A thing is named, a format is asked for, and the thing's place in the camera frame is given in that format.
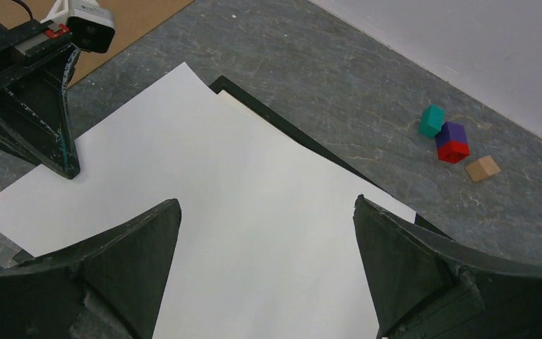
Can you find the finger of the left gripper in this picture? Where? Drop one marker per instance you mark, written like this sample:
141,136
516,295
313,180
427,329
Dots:
34,121

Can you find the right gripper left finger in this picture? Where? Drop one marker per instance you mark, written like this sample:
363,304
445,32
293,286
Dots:
126,268

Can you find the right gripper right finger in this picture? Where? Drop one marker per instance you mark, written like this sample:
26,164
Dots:
425,285

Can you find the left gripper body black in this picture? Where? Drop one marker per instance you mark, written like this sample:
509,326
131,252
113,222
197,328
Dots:
32,49

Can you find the black picture frame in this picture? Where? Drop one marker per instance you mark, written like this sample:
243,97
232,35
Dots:
289,126

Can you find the brown backing board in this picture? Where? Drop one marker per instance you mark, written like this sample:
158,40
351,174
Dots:
132,20

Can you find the cat photo print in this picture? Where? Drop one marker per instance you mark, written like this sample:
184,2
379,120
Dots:
318,292

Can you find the white mat board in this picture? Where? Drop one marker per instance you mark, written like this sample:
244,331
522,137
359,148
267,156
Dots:
234,102

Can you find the tan wooden cube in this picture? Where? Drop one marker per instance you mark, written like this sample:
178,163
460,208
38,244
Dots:
482,168

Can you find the red cube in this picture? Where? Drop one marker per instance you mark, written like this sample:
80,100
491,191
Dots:
453,151

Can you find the purple cube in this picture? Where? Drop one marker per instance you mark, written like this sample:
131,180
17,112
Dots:
450,131

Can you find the teal cube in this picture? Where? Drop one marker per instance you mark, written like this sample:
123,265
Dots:
431,121

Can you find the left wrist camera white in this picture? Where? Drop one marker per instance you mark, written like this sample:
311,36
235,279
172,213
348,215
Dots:
92,26

